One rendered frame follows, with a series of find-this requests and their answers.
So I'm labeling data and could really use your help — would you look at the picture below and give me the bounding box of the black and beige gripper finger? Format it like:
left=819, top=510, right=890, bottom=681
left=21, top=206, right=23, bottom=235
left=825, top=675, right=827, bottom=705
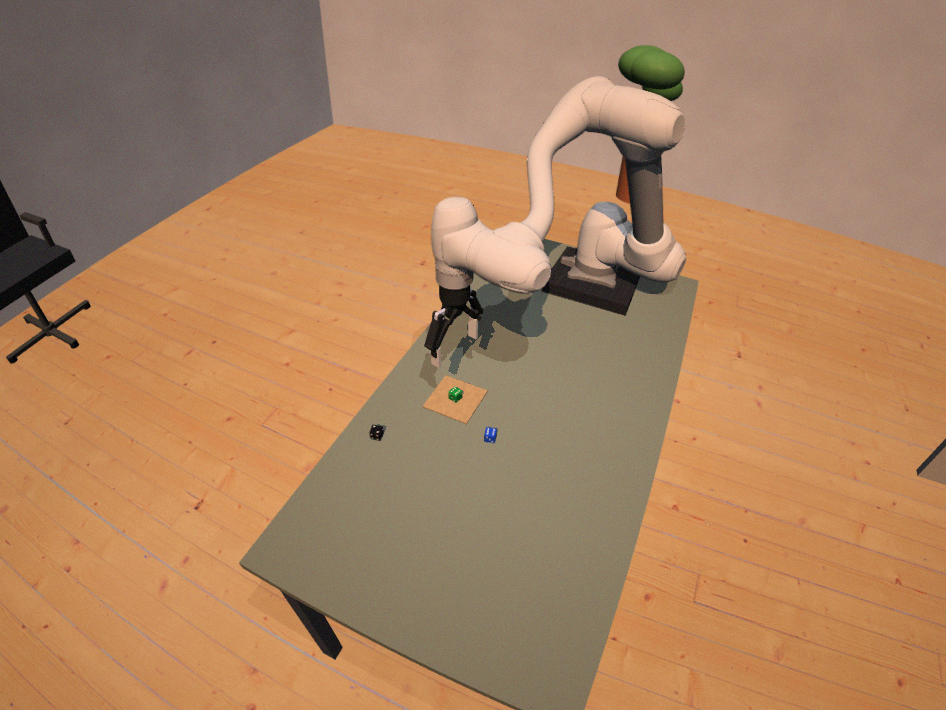
left=424, top=308, right=459, bottom=368
left=460, top=289, right=483, bottom=339

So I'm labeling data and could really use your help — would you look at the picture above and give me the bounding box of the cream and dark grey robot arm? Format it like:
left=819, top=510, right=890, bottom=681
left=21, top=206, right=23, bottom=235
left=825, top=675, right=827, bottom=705
left=431, top=76, right=686, bottom=294

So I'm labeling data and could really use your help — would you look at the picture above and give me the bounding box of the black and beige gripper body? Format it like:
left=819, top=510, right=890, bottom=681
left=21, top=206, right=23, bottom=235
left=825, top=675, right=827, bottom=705
left=439, top=285, right=470, bottom=319

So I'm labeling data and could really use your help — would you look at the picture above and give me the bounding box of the orange mat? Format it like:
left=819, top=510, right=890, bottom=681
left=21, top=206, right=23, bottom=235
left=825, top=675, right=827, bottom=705
left=423, top=375, right=488, bottom=424

